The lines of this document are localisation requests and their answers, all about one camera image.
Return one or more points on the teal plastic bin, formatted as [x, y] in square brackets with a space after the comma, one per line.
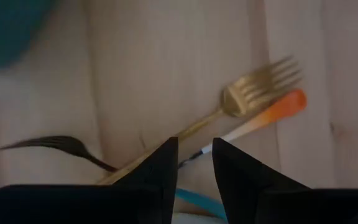
[5, 28]

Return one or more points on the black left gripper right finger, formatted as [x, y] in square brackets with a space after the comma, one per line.
[275, 202]

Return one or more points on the white plastic bin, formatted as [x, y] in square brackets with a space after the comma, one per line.
[197, 220]

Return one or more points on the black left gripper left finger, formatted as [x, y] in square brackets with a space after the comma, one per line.
[104, 205]

